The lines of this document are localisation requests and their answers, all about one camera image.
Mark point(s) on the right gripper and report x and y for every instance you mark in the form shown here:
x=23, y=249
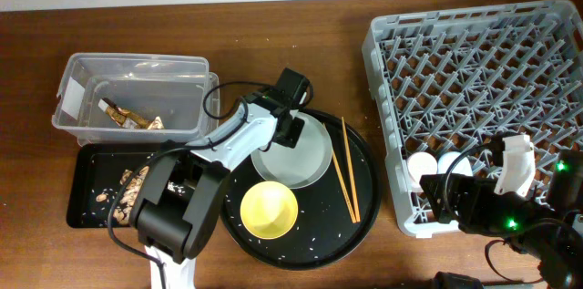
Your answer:
x=481, y=192

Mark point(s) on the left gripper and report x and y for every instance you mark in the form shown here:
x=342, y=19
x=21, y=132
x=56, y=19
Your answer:
x=293, y=136

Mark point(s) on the blue cup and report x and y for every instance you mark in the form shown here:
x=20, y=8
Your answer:
x=463, y=167

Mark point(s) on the grey plate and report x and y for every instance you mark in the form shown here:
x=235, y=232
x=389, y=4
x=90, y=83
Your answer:
x=302, y=165

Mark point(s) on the pink cup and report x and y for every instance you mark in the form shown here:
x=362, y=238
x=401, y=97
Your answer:
x=417, y=165

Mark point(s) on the yellow bowl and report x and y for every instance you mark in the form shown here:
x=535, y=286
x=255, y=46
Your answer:
x=268, y=210

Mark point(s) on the wooden chopstick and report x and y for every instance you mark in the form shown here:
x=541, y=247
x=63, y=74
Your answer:
x=347, y=196
x=348, y=154

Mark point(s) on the gold foil wrapper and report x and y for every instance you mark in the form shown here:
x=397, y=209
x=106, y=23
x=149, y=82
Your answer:
x=128, y=119

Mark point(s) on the food scraps pile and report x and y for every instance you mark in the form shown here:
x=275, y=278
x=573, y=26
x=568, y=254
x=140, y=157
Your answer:
x=127, y=201

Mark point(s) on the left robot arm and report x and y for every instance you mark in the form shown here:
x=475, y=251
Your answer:
x=174, y=231

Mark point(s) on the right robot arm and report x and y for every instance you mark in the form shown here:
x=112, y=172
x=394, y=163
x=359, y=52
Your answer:
x=546, y=232

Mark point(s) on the grey dishwasher rack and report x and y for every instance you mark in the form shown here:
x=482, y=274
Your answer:
x=448, y=80

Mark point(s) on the clear plastic bin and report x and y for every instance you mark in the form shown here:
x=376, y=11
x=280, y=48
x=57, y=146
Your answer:
x=171, y=88

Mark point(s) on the black rectangular tray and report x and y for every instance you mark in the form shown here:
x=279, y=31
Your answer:
x=100, y=166

